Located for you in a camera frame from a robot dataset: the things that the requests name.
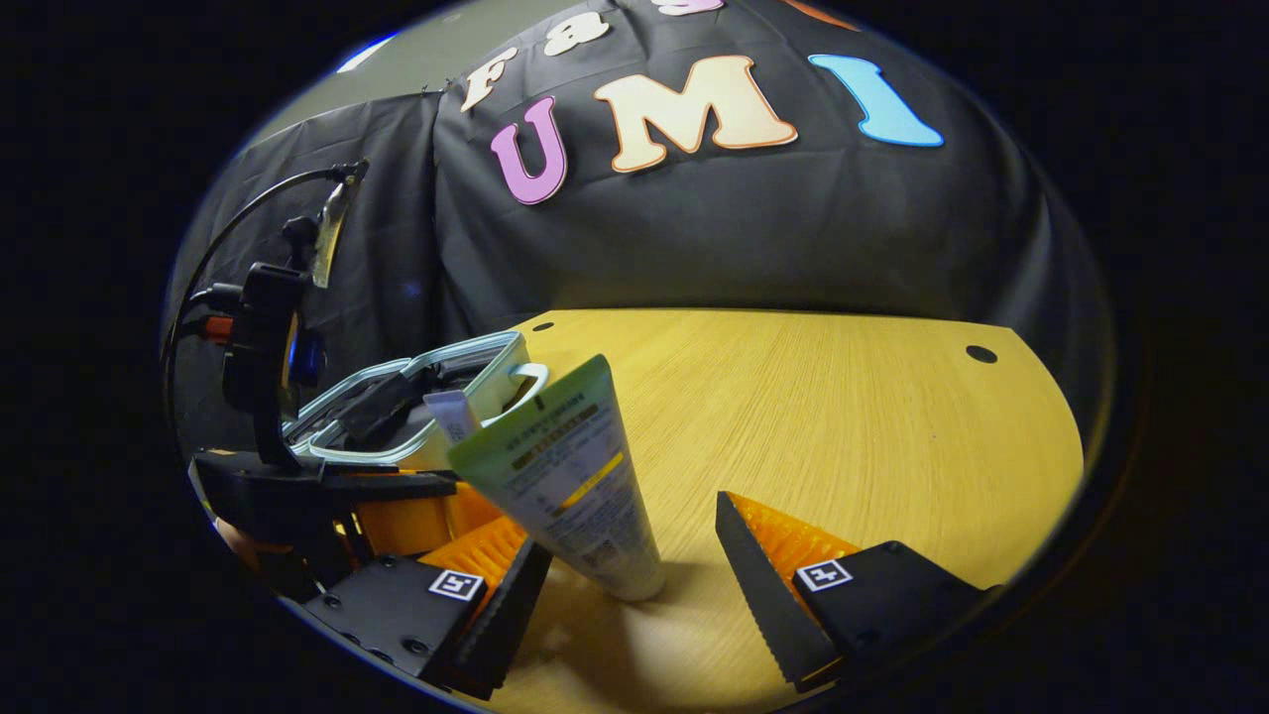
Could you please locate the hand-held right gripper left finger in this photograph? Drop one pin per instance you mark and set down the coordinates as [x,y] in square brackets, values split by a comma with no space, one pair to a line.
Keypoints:
[496,625]

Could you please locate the black backdrop cloth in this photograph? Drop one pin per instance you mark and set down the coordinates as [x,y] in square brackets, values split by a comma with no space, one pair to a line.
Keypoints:
[793,228]

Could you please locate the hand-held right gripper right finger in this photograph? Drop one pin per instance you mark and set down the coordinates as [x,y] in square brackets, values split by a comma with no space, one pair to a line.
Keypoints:
[763,595]

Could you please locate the green and white cream tube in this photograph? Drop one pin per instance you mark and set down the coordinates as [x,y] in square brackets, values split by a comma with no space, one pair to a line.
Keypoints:
[570,476]

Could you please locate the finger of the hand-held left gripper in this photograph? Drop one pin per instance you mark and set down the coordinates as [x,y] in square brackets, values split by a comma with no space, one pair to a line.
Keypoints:
[426,521]

